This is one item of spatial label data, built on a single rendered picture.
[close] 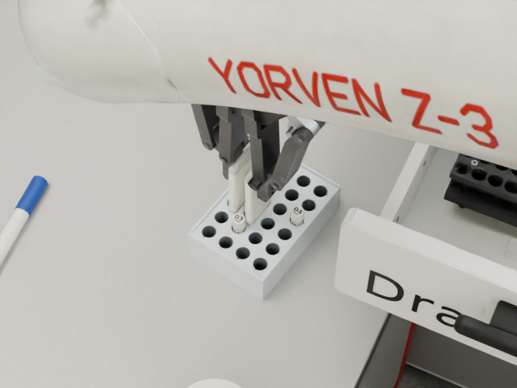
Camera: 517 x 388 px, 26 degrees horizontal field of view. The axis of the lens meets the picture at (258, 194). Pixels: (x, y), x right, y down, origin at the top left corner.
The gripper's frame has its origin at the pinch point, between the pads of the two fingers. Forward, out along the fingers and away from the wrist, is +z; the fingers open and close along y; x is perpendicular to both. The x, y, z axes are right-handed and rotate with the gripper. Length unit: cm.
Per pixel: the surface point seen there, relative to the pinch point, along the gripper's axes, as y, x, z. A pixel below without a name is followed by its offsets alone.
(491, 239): 19.9, 7.9, 0.4
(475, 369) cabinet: 18, 30, 69
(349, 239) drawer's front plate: 11.9, -3.1, -6.8
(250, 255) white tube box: 2.6, -3.5, 4.6
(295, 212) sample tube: 3.8, 1.8, 3.2
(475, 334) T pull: 24.0, -4.5, -6.9
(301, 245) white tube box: 5.2, 0.8, 6.4
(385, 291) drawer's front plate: 15.4, -2.4, -1.0
